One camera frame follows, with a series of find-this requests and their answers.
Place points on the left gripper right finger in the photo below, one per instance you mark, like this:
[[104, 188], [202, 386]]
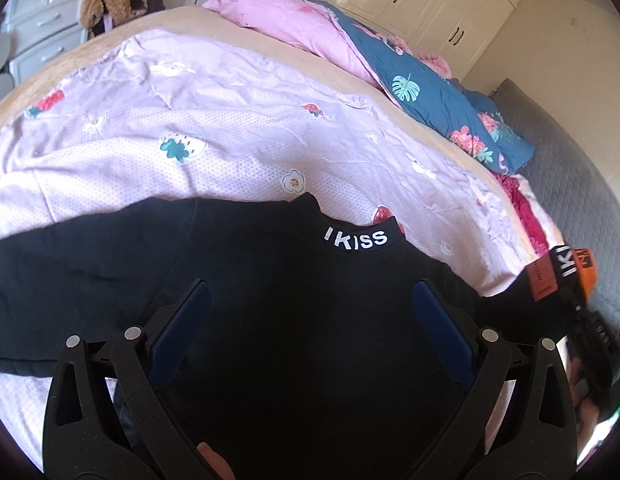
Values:
[[516, 419]]

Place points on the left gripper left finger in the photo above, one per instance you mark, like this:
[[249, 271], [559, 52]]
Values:
[[103, 419]]

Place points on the black long-sleeve IKISS top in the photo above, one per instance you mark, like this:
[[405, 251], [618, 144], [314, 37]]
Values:
[[310, 364]]

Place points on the red and cream blanket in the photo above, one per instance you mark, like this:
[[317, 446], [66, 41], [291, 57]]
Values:
[[542, 231]]

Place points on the grey padded headboard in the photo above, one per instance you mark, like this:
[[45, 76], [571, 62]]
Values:
[[571, 190]]

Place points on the pink and blue floral duvet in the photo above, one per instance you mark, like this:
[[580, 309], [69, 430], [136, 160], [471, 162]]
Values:
[[386, 63]]

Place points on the lilac strawberry print quilt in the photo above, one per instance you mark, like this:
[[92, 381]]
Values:
[[176, 117]]

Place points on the beige bed sheet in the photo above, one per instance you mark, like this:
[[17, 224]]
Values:
[[196, 21]]

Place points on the white drawer cabinet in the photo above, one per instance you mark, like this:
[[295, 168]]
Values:
[[41, 31]]

